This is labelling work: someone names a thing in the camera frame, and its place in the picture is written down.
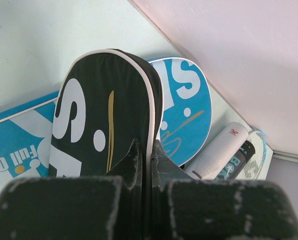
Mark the blue racket cover bag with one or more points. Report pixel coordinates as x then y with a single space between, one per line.
25 130

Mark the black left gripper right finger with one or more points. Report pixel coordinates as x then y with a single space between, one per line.
187 209

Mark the black shuttlecock tube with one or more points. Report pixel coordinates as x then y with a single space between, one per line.
236 164

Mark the blue racket far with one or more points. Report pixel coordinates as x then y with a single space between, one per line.
253 167

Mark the white shuttlecock tube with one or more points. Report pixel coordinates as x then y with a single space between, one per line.
218 152

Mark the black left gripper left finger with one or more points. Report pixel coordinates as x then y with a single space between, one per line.
105 207

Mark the black racket cover bag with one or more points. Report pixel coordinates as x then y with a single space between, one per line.
109 99

